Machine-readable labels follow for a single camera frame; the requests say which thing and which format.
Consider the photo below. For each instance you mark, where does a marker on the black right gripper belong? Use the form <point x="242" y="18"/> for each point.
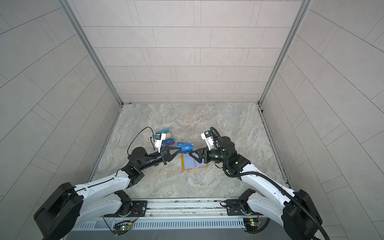
<point x="205" y="154"/>

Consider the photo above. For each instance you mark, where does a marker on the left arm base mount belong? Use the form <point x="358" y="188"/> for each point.
<point x="137" y="209"/>

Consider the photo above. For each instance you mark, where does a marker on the left corner metal post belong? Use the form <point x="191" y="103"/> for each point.
<point x="68" y="12"/>

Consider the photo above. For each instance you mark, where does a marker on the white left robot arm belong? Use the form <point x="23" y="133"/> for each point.
<point x="71" y="205"/>

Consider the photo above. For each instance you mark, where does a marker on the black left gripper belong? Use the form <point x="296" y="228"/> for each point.
<point x="164" y="157"/>

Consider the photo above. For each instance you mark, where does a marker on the right corner metal post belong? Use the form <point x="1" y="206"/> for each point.
<point x="288" y="42"/>

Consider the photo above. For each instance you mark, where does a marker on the left green circuit board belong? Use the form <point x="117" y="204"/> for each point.
<point x="123" y="226"/>

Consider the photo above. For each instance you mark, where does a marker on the corner metal post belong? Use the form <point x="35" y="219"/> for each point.
<point x="288" y="42"/>
<point x="68" y="12"/>

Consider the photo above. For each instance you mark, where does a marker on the teal card in stand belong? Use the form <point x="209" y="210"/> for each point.
<point x="164" y="131"/>

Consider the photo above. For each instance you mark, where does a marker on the right green circuit board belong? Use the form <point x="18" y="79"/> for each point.
<point x="251" y="225"/>

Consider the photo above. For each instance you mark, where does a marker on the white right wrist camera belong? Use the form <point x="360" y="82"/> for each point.
<point x="209" y="138"/>

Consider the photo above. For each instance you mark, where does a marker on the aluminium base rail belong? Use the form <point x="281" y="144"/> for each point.
<point x="181" y="208"/>

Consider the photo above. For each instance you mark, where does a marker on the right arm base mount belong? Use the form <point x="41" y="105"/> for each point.
<point x="236" y="207"/>

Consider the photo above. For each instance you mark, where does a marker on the blue card in stand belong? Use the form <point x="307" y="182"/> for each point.
<point x="168" y="142"/>

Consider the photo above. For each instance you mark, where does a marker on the yellow leather card holder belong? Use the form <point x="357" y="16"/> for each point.
<point x="188" y="163"/>

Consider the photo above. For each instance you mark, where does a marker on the perforated vent strip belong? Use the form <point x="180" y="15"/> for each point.
<point x="167" y="224"/>

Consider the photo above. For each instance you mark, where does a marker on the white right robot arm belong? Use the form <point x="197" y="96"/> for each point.
<point x="294" y="211"/>

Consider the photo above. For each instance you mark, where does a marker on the green circuit board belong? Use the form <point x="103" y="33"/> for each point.
<point x="251" y="225"/>
<point x="123" y="226"/>

